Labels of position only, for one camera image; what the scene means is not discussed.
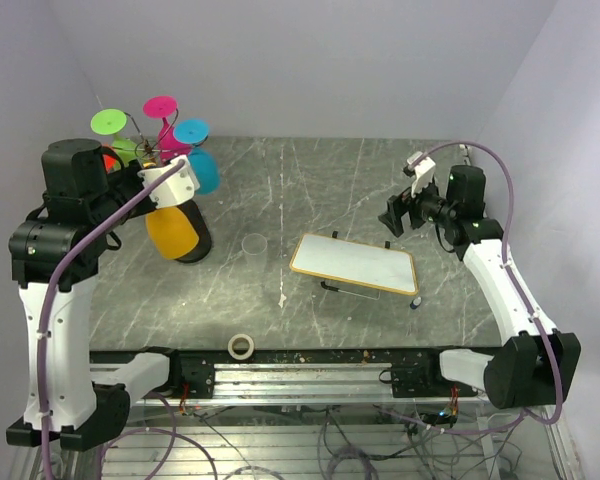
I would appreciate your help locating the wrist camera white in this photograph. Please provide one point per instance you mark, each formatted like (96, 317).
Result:
(172, 184)
(420, 169)

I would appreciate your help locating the green plastic wine glass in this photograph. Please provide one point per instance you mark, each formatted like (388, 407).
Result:
(111, 122)

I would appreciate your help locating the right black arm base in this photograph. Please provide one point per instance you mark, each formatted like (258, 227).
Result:
(416, 373)

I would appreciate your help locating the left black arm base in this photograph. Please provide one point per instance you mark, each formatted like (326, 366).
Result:
(195, 377)

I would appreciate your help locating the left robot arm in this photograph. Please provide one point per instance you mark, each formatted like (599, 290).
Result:
(55, 262)

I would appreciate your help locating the orange plastic wine glass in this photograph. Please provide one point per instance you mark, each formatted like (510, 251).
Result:
(171, 232)

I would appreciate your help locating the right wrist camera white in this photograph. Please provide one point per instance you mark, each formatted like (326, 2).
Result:
(420, 169)

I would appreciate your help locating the small whiteboard wooden frame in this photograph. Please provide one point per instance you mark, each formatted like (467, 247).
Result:
(355, 263)

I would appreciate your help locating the white tape roll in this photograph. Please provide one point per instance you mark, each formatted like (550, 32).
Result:
(241, 347)

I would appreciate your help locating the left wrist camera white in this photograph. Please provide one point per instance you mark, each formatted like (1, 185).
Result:
(172, 184)

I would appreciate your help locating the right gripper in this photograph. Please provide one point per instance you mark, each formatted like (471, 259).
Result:
(397, 206)

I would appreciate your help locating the copper wire wine glass rack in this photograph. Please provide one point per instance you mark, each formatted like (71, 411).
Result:
(148, 156)

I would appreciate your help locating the pink plastic wine glass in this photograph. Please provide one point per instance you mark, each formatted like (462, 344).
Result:
(165, 107)

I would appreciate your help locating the aluminium rail frame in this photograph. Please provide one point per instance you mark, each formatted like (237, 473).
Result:
(309, 384)

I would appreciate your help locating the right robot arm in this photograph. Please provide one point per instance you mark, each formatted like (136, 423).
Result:
(535, 362)

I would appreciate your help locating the blue plastic wine glass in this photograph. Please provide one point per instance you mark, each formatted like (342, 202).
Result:
(195, 132)

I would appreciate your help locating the clear plastic cup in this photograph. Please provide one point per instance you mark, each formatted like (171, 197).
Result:
(254, 247)

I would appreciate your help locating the red plastic wine glass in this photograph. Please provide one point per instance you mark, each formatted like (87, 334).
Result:
(111, 163)

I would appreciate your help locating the black marker pen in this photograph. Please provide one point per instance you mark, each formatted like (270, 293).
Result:
(351, 289)

